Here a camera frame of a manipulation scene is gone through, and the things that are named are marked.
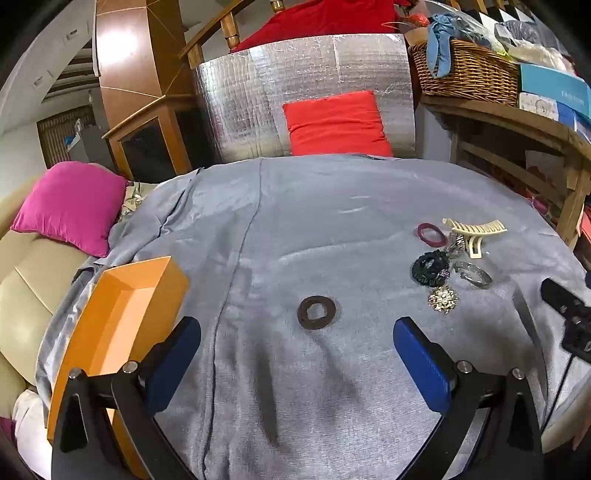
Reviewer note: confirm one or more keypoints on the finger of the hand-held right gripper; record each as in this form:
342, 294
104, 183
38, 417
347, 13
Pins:
556, 293
577, 339

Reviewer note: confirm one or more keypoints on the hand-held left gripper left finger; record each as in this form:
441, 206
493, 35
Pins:
175, 364

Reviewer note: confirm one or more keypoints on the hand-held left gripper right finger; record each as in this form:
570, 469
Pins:
422, 364

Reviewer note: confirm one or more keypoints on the gold brooch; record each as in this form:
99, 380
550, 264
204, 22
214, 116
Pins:
443, 299

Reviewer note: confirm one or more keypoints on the orange box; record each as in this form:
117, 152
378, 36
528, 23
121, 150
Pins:
115, 318

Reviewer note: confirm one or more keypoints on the black scrunchie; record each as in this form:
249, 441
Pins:
418, 272

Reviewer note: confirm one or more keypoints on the cream hair claw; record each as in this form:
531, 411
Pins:
475, 228

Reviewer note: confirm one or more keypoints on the zebra pattern hair clip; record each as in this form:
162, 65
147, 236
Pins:
457, 242

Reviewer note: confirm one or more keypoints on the beige sofa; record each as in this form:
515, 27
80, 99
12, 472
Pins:
32, 286

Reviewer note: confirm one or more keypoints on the grey blanket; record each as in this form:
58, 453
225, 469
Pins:
323, 221

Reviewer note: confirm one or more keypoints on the wooden shelf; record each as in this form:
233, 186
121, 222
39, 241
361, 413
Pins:
508, 122

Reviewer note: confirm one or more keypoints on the white patterned box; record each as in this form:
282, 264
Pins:
540, 108

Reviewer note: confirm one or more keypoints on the pink cushion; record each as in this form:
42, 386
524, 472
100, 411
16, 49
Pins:
69, 203

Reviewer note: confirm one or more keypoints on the blue cardboard box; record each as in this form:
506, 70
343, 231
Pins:
554, 85

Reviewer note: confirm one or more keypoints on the wicker basket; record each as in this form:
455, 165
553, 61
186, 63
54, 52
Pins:
466, 69

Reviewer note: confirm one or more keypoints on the red cushion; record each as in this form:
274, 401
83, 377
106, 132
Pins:
337, 122

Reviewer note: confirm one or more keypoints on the silver foil sheet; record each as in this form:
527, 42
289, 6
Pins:
240, 101

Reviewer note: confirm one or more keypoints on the blue cloth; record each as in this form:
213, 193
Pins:
438, 41

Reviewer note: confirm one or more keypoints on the wooden cabinet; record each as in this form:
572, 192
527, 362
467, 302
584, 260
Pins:
129, 69

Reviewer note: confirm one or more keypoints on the wooden railing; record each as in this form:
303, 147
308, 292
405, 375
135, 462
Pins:
226, 27

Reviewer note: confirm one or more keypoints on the red blanket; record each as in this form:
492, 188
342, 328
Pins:
314, 21

